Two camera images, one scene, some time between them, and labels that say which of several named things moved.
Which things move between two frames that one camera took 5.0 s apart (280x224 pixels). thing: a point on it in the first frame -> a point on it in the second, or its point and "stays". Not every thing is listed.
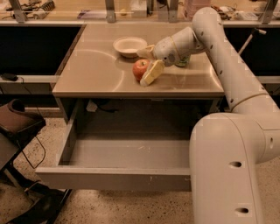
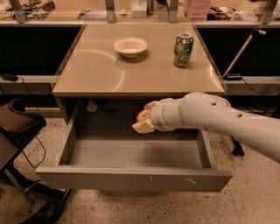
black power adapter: [9, 76] stays
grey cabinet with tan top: [97, 86] stays
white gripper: [164, 52] -> [159, 117]
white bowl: [129, 46] stays
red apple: [139, 66] -> [144, 115]
